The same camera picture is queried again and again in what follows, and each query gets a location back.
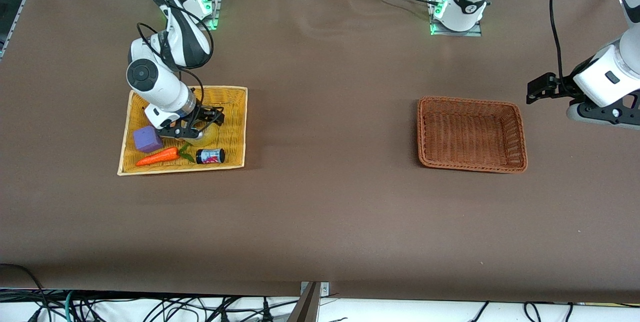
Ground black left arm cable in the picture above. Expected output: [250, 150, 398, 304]
[549, 0, 567, 95]

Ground purple cube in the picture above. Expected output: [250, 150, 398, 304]
[132, 125, 165, 154]

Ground yellow transparent tape roll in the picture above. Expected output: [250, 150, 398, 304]
[184, 121, 221, 144]

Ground yellow wicker basket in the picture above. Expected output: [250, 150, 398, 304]
[117, 85, 248, 176]

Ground orange toy carrot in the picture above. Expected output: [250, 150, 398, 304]
[135, 141, 196, 167]

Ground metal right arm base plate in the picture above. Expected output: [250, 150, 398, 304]
[200, 0, 221, 30]

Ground tangled black floor cables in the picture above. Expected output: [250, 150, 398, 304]
[75, 295, 301, 322]

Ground brown wicker basket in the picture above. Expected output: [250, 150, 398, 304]
[416, 95, 529, 174]

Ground black looped floor cable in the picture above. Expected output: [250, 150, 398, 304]
[0, 264, 48, 322]

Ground grey metal bar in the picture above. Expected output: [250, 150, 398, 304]
[287, 282, 322, 322]

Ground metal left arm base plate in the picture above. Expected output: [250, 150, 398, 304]
[430, 0, 483, 37]

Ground silver table edge bracket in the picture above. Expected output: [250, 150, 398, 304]
[300, 281, 330, 297]

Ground small black can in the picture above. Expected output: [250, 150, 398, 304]
[195, 148, 226, 165]

